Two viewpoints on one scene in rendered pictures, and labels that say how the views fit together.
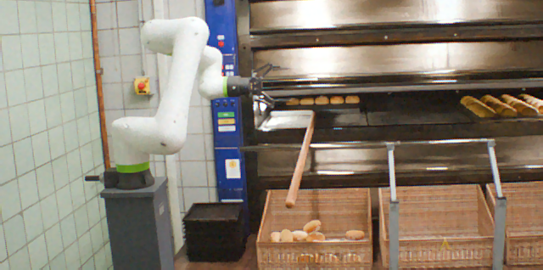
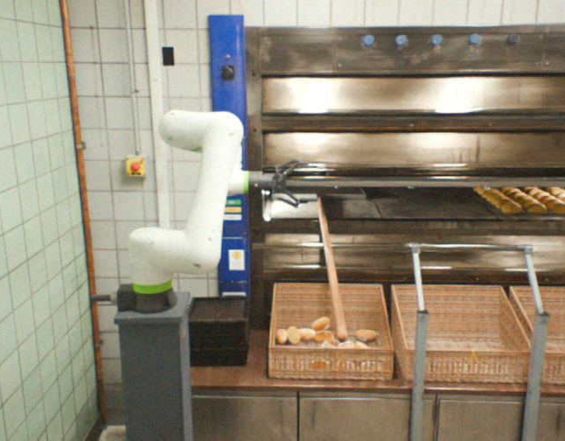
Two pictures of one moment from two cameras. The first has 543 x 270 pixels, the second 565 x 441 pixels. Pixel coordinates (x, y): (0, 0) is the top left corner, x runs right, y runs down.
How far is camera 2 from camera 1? 0.42 m
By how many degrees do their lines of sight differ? 9
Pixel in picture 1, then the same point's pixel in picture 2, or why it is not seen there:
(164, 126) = (198, 244)
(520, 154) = (550, 255)
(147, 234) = (169, 364)
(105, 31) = (87, 99)
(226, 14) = (236, 91)
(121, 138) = (142, 255)
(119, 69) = (106, 144)
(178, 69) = (212, 176)
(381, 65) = (403, 156)
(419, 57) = (445, 148)
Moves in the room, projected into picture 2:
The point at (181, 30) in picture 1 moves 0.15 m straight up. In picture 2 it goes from (214, 129) to (212, 80)
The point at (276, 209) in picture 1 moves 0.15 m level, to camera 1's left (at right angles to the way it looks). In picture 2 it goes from (282, 304) to (252, 304)
